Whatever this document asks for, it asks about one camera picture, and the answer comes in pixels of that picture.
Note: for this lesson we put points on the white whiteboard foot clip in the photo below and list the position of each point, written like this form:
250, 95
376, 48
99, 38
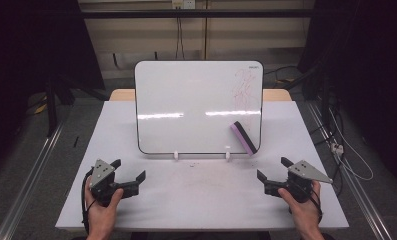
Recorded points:
176, 155
228, 156

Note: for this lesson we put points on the person's right hand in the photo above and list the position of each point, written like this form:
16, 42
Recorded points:
306, 213

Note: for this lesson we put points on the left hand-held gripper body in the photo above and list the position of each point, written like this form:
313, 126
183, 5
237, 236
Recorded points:
101, 173

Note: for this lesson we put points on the person's left hand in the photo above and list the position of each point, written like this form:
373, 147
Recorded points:
102, 216

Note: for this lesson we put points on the purple and black eraser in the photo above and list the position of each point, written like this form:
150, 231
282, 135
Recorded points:
242, 136

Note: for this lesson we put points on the white whiteboard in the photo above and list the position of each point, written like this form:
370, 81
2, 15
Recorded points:
186, 93

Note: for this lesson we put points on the black metal stand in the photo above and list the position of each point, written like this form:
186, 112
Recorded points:
51, 106
306, 76

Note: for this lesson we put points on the wooden table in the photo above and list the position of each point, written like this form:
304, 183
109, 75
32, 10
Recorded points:
122, 95

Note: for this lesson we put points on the white wall socket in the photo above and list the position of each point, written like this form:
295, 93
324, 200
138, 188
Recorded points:
183, 4

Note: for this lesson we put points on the black curtain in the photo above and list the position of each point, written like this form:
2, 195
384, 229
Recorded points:
26, 50
369, 66

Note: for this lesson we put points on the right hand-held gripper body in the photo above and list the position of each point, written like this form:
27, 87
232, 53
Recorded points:
302, 171

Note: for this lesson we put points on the black horizontal bar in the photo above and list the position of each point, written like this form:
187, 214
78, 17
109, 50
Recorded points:
192, 13

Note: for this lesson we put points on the aluminium floor rail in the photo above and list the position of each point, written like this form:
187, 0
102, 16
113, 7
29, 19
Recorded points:
29, 180
356, 186

